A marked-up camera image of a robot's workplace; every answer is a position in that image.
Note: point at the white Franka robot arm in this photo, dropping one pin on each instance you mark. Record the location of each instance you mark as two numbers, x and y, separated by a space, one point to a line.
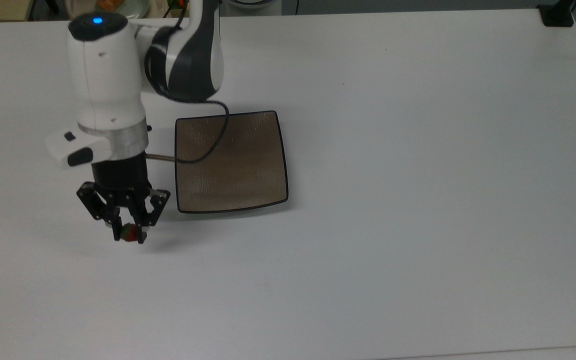
103 75

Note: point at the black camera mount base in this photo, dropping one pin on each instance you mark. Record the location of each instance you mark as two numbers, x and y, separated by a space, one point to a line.
557 15

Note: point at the square brown ceramic plate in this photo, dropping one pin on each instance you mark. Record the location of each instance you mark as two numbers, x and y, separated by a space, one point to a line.
248 165

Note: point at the red strawberry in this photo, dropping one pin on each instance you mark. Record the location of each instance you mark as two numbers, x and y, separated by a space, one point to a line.
129 233

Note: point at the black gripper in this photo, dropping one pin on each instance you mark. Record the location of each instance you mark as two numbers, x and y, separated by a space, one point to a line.
120 175

